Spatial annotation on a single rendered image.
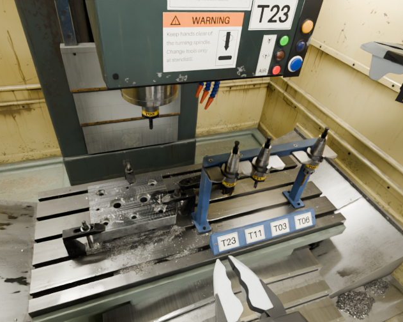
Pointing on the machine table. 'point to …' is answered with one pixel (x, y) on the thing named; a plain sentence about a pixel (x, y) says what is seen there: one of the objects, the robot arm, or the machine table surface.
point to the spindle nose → (151, 95)
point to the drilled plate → (148, 220)
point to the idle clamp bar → (190, 183)
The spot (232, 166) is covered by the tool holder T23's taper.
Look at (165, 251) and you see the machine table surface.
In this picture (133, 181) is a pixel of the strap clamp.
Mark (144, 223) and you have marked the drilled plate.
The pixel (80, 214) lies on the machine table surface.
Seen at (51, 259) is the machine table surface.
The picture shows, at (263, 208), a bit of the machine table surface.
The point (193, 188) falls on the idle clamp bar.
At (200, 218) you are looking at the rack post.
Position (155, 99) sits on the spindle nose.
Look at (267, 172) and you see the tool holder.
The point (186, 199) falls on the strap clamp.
